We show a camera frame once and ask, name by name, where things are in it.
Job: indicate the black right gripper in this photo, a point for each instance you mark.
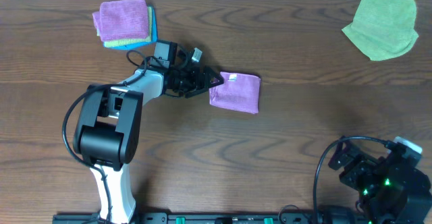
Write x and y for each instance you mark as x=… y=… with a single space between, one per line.
x=356 y=164

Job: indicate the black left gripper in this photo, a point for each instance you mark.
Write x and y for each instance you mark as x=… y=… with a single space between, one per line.
x=203 y=81

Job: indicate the purple microfiber cloth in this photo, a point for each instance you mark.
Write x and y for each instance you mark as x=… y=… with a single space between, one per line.
x=240 y=95

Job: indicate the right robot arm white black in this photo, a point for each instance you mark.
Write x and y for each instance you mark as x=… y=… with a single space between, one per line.
x=391 y=189

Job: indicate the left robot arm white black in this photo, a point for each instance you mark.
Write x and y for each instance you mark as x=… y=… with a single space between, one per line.
x=108 y=128

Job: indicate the white cloth label tag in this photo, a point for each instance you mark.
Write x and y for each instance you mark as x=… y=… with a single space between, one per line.
x=232 y=77

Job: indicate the folded blue cloth in stack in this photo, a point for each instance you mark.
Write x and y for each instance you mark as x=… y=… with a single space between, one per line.
x=153 y=31

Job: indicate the folded purple cloth on stack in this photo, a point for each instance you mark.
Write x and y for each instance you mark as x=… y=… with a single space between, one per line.
x=122 y=19

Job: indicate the folded yellow-green cloth in stack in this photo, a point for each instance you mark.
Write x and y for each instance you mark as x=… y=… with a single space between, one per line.
x=124 y=25

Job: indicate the green microfiber cloth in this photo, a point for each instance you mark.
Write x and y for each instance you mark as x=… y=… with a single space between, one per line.
x=383 y=29

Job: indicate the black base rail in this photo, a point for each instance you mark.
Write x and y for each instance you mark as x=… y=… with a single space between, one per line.
x=164 y=218

